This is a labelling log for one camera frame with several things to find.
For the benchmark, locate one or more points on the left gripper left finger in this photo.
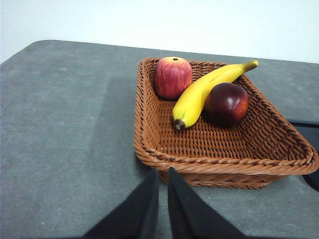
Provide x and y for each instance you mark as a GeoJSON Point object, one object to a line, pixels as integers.
{"type": "Point", "coordinates": [134, 214]}

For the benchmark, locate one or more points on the dark red plum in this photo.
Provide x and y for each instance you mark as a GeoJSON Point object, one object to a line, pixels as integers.
{"type": "Point", "coordinates": [226, 104]}

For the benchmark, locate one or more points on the light red apple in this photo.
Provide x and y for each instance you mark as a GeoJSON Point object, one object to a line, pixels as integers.
{"type": "Point", "coordinates": [172, 77]}

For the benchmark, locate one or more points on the dark rectangular tray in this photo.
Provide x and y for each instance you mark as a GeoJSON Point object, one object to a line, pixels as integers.
{"type": "Point", "coordinates": [309, 129]}

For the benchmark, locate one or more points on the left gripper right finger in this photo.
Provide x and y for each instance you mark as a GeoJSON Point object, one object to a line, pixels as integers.
{"type": "Point", "coordinates": [194, 214]}

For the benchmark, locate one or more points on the brown wicker basket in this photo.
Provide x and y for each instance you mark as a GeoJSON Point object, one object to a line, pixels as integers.
{"type": "Point", "coordinates": [211, 149]}

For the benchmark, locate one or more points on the yellow banana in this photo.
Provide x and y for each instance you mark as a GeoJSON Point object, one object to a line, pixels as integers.
{"type": "Point", "coordinates": [197, 97]}

